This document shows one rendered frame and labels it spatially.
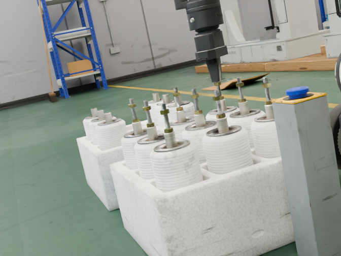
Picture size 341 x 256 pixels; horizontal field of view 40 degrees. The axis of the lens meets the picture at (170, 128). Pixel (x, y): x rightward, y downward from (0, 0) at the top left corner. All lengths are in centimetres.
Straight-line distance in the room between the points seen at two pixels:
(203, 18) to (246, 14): 707
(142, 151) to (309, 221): 38
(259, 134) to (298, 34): 340
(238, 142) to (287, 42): 340
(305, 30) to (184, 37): 361
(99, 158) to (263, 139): 57
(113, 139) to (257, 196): 61
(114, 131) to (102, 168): 12
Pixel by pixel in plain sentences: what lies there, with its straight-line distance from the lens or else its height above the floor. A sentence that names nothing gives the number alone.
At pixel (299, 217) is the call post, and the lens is 91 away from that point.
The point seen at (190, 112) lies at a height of 22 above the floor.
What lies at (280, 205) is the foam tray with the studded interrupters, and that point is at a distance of 100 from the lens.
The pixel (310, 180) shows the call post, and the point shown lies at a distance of 86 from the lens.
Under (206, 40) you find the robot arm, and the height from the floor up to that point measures 44.
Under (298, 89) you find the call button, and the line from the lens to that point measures 85.
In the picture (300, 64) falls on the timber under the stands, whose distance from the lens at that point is 405.
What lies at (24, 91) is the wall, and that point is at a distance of 722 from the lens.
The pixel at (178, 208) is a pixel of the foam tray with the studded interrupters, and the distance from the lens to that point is 89.
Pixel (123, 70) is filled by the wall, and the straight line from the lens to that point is 742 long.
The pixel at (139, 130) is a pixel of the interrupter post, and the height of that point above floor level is 26.
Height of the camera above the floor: 46
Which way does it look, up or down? 10 degrees down
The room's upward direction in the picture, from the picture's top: 12 degrees counter-clockwise
